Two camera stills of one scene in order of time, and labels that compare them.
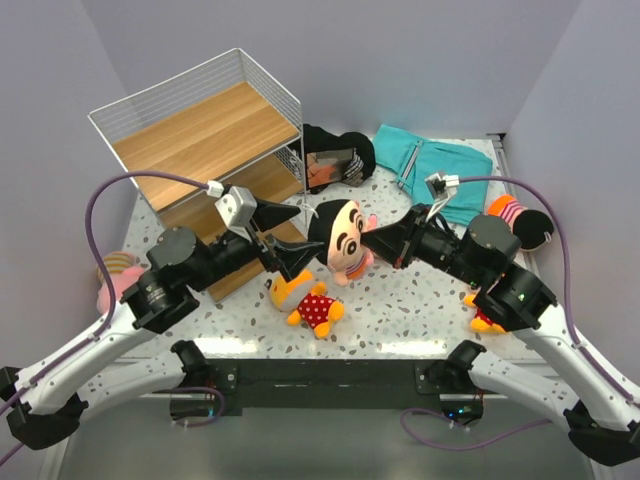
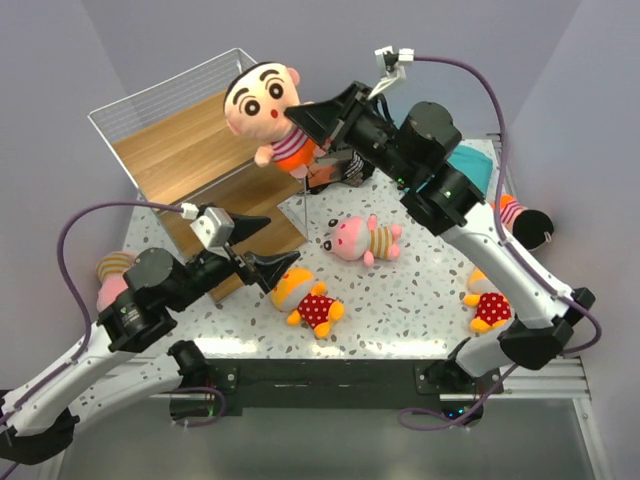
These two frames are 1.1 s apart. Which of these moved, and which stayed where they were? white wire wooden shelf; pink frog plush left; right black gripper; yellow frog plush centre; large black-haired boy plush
Moved: right black gripper; large black-haired boy plush
Stayed: white wire wooden shelf; yellow frog plush centre; pink frog plush left
